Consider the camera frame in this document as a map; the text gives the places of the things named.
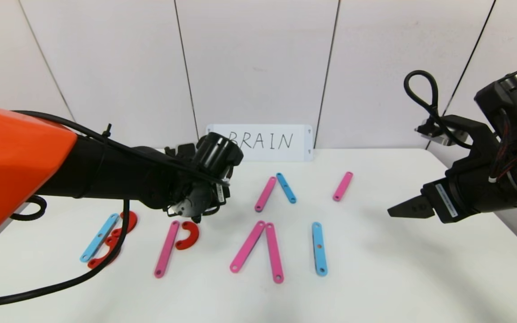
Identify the large red curved piece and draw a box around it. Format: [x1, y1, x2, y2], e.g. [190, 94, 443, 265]
[111, 210, 138, 238]
[88, 236, 123, 270]

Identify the short pink plastic bar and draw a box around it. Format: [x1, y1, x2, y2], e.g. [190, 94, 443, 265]
[332, 171, 354, 202]

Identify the looped black camera cable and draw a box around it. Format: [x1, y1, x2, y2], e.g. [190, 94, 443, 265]
[403, 70, 473, 150]

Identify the white BRAIN word card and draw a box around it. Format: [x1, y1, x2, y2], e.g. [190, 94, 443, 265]
[205, 124, 314, 162]

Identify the long blue plastic bar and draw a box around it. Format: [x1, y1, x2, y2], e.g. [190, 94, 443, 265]
[80, 213, 120, 263]

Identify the short blue plastic bar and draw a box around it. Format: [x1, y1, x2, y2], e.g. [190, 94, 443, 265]
[276, 173, 297, 205]

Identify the small red curved piece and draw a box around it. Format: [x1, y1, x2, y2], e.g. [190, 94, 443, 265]
[175, 221, 200, 250]

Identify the long pink plastic bar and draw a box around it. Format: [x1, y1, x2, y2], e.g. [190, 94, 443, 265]
[265, 223, 285, 284]
[154, 220, 181, 279]
[254, 176, 277, 213]
[229, 220, 266, 274]

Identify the long blue bar orange dot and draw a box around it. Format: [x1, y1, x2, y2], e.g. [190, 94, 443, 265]
[311, 222, 329, 276]

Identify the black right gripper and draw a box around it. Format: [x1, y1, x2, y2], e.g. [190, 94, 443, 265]
[387, 161, 513, 224]

